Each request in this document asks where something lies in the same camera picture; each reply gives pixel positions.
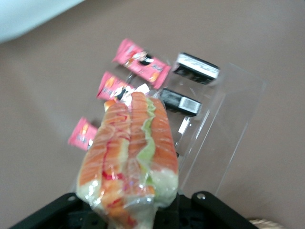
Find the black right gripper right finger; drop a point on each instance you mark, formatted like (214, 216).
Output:
(214, 210)

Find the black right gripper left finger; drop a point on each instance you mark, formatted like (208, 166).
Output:
(59, 214)

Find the plastic-wrapped triangle sandwich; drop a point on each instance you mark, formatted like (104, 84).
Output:
(133, 155)

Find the shallow wicker basket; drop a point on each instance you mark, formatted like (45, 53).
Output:
(267, 224)

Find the pink cartoon snack packet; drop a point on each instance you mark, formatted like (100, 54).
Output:
(112, 86)
(79, 136)
(143, 63)

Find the clear acrylic stepped display stand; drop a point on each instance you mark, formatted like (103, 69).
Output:
(226, 107)

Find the small black box with barcode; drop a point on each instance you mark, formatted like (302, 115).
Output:
(181, 102)
(195, 68)

